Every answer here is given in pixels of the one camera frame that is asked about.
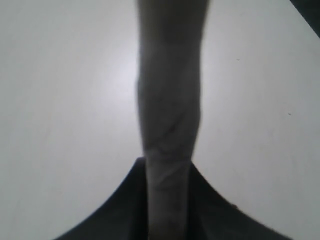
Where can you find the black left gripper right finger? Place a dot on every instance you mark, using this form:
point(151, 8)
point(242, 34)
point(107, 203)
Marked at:
point(212, 217)

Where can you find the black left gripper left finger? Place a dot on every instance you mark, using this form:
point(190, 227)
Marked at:
point(123, 216)

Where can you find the wooden paint brush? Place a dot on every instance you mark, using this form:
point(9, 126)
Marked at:
point(169, 107)

